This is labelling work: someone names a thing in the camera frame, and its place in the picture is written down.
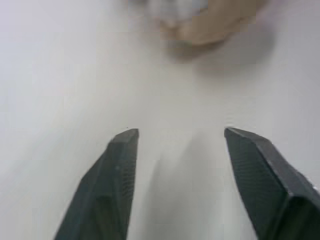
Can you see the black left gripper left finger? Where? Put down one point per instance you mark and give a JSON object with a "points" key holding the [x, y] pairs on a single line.
{"points": [[110, 190]]}

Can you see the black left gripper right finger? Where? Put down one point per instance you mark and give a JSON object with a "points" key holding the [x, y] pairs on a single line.
{"points": [[270, 190]]}

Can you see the person's bare hand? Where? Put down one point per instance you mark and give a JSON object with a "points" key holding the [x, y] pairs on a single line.
{"points": [[212, 25]]}

